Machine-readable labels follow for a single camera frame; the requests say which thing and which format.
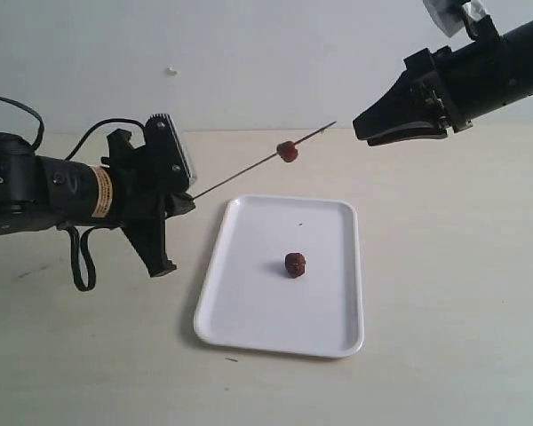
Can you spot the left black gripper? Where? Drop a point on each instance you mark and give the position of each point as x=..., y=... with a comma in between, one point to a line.
x=138, y=205

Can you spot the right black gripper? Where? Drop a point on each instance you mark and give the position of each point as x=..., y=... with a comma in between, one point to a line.
x=441, y=88

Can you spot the thin metal skewer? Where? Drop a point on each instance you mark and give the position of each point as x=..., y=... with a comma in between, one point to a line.
x=270, y=157

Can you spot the red date top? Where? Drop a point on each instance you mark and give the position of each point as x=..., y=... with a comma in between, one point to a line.
x=287, y=151

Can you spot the right grey black robot arm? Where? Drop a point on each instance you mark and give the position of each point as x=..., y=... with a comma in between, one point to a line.
x=520, y=46

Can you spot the left grey black robot arm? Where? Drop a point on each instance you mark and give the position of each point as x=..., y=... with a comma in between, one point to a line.
x=38, y=193

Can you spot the dark red date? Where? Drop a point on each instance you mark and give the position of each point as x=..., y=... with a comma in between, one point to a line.
x=295, y=264

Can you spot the white rectangular plastic tray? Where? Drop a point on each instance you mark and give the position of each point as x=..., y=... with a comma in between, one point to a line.
x=249, y=302

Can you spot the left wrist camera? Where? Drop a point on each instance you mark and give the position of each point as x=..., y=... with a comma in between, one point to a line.
x=169, y=157

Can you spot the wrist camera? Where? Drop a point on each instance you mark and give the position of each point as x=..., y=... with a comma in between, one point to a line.
x=169, y=157
x=450, y=16

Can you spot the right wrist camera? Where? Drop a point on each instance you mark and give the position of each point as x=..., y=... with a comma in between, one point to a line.
x=450, y=16

